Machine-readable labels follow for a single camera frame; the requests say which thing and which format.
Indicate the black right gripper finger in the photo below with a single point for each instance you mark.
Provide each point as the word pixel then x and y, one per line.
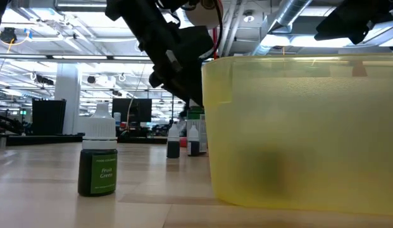
pixel 348 20

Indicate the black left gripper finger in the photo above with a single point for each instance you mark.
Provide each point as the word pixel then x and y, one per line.
pixel 190 90

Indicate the large green-capped colouring bottle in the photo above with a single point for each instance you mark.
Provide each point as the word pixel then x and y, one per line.
pixel 196 114

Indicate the small white-capped dropper bottle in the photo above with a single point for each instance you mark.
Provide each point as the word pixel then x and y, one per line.
pixel 193 149
pixel 173 149

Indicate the yellow translucent plastic bin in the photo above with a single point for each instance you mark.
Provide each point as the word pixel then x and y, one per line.
pixel 310 126

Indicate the small fruit green dropper bottle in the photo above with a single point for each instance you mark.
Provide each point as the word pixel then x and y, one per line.
pixel 98 171

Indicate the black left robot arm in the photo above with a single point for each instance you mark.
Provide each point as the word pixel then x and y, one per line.
pixel 136 19

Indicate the black monitor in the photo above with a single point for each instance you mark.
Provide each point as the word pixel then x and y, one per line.
pixel 136 109

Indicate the white square column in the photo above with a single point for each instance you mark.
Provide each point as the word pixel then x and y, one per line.
pixel 68 95

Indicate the black upright panel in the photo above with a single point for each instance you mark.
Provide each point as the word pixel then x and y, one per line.
pixel 47 115

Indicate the silver spiral air duct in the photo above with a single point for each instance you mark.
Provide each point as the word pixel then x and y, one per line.
pixel 291 11

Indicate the long light rail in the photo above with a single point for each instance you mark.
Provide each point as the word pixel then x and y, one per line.
pixel 72 57

